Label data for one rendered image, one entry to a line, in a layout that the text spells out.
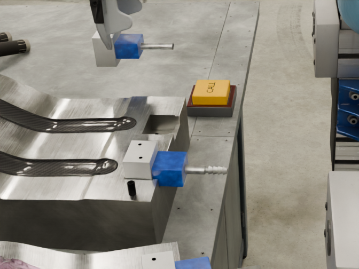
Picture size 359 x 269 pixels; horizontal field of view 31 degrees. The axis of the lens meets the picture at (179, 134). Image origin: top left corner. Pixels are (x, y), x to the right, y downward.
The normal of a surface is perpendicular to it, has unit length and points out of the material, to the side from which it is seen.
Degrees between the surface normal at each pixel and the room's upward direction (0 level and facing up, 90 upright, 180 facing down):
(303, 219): 0
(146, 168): 90
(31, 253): 28
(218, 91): 0
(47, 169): 7
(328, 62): 90
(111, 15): 80
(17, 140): 22
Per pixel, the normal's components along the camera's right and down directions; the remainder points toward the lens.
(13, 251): 0.29, -0.83
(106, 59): -0.18, 0.55
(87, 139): -0.14, -0.84
